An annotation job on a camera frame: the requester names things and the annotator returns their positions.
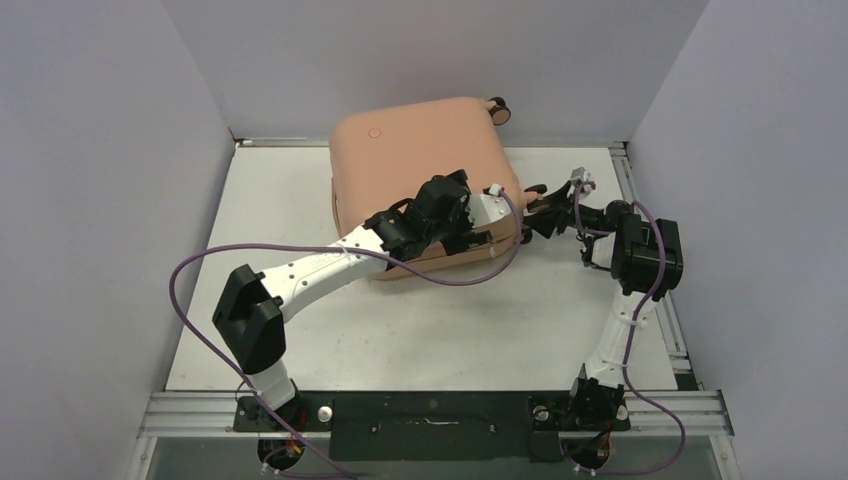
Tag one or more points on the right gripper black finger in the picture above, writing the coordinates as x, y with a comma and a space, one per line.
547, 226
540, 200

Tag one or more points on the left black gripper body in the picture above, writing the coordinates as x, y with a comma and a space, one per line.
457, 223

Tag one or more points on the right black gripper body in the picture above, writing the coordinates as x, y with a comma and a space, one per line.
589, 217

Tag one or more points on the pink suitcase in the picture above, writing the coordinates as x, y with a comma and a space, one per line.
380, 157

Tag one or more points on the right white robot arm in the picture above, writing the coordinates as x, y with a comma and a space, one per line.
643, 256

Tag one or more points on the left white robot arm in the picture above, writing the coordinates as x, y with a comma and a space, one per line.
255, 306

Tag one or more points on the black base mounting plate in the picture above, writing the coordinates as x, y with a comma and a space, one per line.
454, 425

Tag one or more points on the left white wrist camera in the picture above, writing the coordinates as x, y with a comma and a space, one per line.
489, 211

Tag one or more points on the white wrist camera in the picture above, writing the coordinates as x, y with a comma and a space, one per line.
489, 211
582, 180

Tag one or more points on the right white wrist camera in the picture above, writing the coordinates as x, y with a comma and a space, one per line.
582, 180

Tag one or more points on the aluminium frame rail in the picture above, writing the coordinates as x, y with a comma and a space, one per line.
520, 322

